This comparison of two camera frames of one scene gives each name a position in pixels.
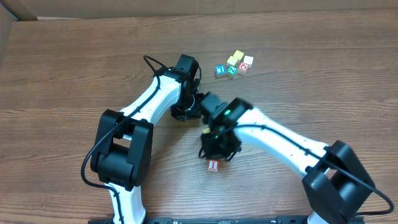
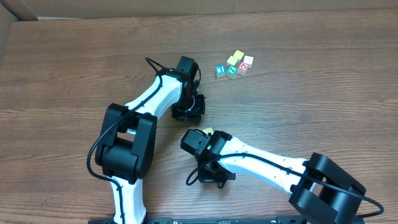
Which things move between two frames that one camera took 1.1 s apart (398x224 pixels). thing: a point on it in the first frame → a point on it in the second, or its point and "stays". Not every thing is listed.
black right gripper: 214,152 → 206,175
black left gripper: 177,113 stays
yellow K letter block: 206,130 stays
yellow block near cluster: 232,60 stays
